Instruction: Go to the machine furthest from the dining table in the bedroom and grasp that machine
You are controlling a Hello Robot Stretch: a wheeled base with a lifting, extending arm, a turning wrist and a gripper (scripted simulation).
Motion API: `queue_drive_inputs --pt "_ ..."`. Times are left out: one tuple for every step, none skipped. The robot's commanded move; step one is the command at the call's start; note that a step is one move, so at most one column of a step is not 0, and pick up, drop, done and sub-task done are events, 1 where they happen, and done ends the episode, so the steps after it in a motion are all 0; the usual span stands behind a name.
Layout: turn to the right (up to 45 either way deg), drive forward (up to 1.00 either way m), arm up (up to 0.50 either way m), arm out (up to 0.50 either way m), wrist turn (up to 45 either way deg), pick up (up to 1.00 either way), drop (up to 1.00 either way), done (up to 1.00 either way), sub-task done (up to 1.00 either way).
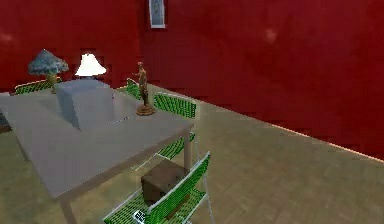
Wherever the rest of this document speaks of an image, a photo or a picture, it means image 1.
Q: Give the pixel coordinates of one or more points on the grey box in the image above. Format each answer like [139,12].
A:
[88,101]

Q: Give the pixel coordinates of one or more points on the brown figurine statue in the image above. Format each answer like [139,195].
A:
[143,90]

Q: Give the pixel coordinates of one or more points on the framed wall picture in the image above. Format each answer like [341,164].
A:
[157,13]

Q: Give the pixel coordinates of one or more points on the grey dining table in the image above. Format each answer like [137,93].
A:
[83,143]

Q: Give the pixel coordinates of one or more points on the blue shade table lamp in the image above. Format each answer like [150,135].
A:
[47,64]

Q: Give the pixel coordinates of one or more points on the white shade table lamp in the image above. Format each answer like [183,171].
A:
[90,65]

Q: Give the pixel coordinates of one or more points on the green mesh chair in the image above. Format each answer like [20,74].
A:
[173,196]
[175,106]
[33,86]
[133,88]

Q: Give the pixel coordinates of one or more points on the brown cube box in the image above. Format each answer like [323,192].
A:
[161,180]

